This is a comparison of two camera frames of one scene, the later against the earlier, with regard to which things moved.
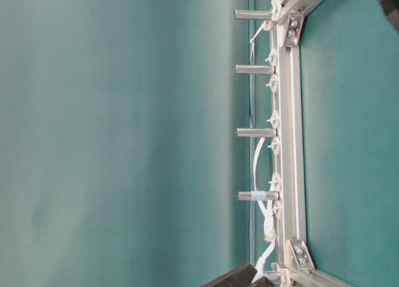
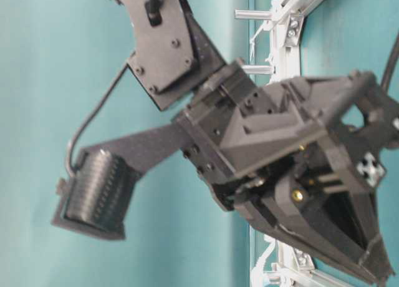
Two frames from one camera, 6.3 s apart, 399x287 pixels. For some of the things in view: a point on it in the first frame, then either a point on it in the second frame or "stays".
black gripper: [241, 277] to [243, 138]
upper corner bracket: [296, 20] stays
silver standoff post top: [252, 14] stays
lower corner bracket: [302, 254] stays
